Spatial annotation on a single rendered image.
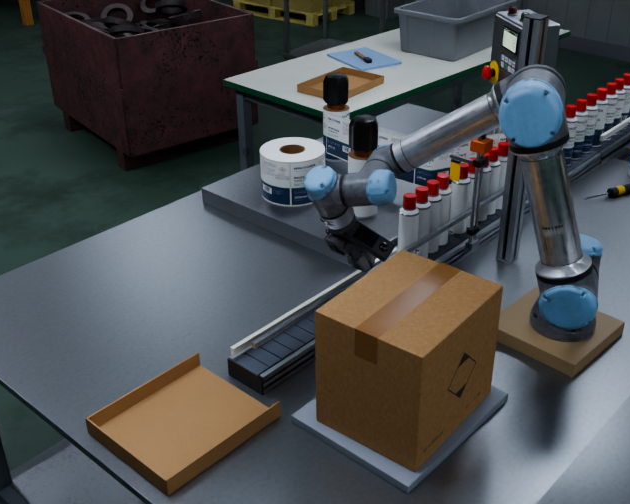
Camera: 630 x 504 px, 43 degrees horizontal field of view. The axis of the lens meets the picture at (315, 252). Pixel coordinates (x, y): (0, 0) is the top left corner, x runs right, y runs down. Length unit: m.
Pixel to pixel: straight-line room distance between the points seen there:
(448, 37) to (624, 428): 2.71
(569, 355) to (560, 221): 0.36
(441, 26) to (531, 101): 2.61
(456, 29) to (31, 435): 2.65
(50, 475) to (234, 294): 0.84
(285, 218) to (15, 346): 0.84
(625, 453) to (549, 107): 0.69
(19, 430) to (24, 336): 1.08
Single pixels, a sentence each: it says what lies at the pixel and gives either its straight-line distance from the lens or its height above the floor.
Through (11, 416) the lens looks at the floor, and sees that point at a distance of 3.21.
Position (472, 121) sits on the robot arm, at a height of 1.36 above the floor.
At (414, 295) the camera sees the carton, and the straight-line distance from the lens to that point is 1.57.
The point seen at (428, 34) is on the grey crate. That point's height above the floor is 0.92.
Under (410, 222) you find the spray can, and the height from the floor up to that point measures 1.02.
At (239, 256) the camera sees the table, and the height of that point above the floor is 0.83.
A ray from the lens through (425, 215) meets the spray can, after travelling 2.10.
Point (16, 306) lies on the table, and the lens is 2.21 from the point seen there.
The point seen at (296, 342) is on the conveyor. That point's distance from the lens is 1.85.
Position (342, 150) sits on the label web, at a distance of 2.67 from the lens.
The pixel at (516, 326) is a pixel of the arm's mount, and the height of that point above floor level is 0.87.
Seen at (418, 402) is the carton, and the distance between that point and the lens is 1.48.
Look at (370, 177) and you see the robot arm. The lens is 1.74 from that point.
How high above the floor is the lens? 1.96
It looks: 29 degrees down
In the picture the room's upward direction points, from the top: 1 degrees counter-clockwise
